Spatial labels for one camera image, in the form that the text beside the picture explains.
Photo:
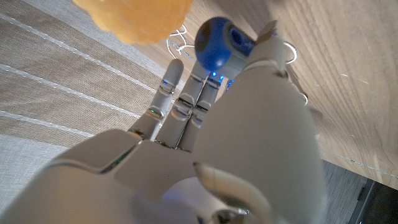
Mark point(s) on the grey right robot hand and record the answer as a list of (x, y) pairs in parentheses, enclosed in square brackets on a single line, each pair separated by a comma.
[(248, 140)]

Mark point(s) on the yellow bumpy stress ball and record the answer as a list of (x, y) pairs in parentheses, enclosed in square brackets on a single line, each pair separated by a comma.
[(136, 18)]

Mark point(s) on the beige striped backdrop cloth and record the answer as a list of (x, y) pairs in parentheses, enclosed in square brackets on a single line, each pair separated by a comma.
[(62, 77)]

